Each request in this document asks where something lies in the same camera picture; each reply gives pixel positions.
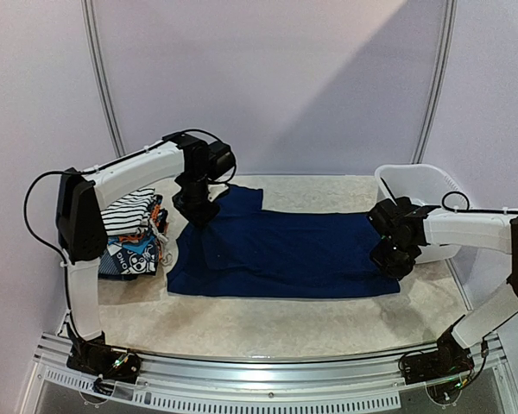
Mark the white plastic basket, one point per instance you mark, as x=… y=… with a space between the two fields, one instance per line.
x=423 y=184

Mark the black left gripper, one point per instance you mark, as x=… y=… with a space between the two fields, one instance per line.
x=195 y=218

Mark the black garment in basket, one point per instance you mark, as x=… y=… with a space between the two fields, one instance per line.
x=388 y=189

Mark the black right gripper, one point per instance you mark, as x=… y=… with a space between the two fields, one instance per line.
x=388 y=260

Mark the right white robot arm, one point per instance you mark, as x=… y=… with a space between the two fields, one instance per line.
x=405 y=228

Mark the aluminium front rail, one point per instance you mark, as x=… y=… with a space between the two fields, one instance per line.
x=364 y=383

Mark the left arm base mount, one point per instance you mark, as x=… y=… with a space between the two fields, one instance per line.
x=107 y=364

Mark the navy blue t-shirt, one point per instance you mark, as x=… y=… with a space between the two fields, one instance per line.
x=249 y=252

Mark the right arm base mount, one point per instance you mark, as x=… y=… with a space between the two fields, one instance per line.
x=447 y=370

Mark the striped folded shirt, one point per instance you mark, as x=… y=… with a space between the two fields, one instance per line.
x=129 y=215

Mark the left wall aluminium profile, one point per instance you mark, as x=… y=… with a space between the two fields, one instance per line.
x=100 y=75

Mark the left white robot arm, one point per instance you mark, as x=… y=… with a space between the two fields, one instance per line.
x=201 y=170

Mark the wall aluminium profile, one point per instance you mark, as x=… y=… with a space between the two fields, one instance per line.
x=100 y=75
x=438 y=78

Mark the right wall aluminium profile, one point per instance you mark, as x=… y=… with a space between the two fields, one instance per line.
x=438 y=78

